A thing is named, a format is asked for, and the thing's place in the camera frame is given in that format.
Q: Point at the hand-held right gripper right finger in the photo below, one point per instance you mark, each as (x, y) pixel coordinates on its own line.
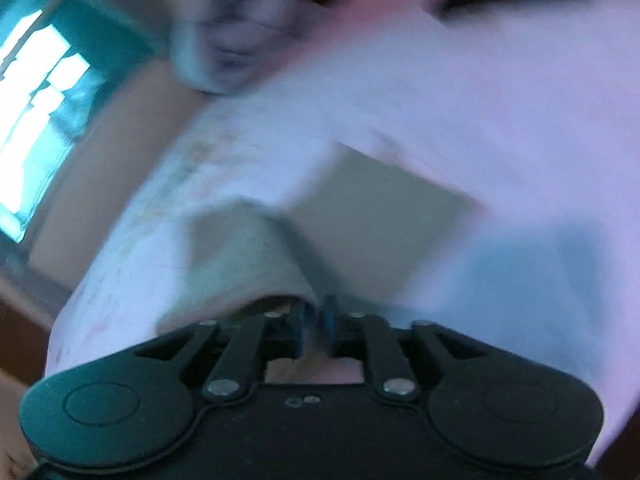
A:
(330, 327)

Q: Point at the grey crumpled garment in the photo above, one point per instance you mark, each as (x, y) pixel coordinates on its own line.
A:
(235, 20)

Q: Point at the beige pants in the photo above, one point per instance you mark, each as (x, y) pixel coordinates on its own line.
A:
(380, 230)

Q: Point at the white printed bed sheet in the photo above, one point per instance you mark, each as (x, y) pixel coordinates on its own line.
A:
(450, 90)

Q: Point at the window with teal frame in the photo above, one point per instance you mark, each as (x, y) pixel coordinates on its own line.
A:
(45, 100)

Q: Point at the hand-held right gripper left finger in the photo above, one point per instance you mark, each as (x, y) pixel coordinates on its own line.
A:
(300, 332)

